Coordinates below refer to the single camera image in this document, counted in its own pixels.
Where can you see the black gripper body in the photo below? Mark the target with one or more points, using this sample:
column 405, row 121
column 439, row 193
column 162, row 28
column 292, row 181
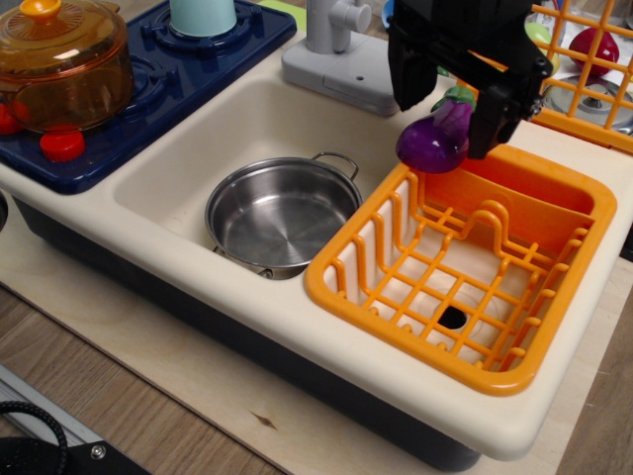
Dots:
column 480, row 42

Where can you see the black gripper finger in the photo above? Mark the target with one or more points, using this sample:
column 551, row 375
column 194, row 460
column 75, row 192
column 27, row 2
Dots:
column 413, row 72
column 499, row 110

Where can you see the purple toy eggplant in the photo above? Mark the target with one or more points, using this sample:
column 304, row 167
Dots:
column 439, row 142

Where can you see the stainless steel pan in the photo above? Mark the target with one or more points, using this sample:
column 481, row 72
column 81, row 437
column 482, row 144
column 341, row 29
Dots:
column 273, row 216

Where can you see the green yellow toy pear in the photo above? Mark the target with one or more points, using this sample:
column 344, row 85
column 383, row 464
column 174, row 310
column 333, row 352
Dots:
column 539, row 33

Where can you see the grey toy faucet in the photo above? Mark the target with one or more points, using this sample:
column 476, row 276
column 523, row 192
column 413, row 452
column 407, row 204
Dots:
column 337, row 58

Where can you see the blue plastic cup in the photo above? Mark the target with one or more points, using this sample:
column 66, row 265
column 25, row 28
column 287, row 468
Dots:
column 387, row 12

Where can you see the red toy fruit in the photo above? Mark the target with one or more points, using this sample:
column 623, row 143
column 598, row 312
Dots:
column 605, row 49

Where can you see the steel pot lid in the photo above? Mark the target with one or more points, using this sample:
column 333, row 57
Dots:
column 590, row 109

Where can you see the orange dish rack basket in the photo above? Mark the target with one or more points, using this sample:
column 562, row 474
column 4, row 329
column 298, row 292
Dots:
column 471, row 271

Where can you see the light teal cup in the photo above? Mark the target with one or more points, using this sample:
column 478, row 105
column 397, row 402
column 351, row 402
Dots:
column 202, row 18

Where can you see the navy blue toy stove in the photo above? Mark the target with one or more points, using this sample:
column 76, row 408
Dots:
column 174, row 76

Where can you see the cream toy sink unit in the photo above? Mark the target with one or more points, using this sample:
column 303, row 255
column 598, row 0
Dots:
column 150, row 212

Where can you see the amber glass pot with lid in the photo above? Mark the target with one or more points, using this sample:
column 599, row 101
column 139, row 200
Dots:
column 65, row 65

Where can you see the red stove knob front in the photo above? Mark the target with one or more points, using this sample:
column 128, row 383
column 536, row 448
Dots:
column 62, row 147

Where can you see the red stove knob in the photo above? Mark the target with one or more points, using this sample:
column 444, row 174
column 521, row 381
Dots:
column 8, row 124
column 62, row 147

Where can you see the light wooden base board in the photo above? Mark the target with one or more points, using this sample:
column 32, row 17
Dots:
column 177, row 402

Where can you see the red stove knob left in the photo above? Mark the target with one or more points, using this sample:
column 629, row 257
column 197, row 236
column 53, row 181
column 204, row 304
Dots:
column 8, row 124

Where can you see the aluminium rail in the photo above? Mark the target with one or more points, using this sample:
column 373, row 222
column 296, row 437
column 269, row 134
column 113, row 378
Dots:
column 15, row 389

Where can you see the black mount plate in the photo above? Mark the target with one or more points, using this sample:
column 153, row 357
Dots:
column 24, row 455

